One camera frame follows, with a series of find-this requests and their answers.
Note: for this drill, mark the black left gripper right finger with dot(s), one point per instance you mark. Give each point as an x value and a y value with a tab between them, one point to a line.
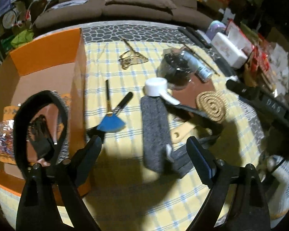
249	208

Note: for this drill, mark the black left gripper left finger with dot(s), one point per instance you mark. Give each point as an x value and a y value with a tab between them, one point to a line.
38	209

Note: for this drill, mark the shiny foil candy bag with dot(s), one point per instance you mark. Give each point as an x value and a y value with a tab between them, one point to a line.
6	138

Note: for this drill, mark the orange knit towel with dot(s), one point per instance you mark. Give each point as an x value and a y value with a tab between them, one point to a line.
39	130

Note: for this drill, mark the black hair clip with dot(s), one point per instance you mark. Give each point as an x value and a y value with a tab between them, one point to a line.
41	139

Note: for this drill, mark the brown plastic packet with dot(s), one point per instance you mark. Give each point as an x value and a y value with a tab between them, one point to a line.
51	113

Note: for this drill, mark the white tissue box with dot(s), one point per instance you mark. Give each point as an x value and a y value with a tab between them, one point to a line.
235	57

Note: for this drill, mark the white spray bottle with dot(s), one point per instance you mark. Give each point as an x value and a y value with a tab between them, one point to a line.
196	66

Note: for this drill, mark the blue fan brush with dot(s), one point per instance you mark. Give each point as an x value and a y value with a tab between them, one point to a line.
111	123

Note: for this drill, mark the long thin black brush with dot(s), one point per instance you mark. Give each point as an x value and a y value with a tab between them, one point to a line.
197	55

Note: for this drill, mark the black remote control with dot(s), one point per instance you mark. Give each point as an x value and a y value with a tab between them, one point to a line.
193	38

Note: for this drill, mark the clear dome black container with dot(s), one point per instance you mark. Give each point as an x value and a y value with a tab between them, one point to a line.
175	69

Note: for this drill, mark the grey knit headband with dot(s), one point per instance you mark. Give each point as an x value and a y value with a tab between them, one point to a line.
158	153

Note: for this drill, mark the white scoop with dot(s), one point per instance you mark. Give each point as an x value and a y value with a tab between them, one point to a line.
157	87

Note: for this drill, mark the gold hair claw clip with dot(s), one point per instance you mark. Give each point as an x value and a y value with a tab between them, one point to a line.
131	57

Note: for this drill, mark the brown sofa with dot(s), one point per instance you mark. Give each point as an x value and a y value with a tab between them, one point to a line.
68	12

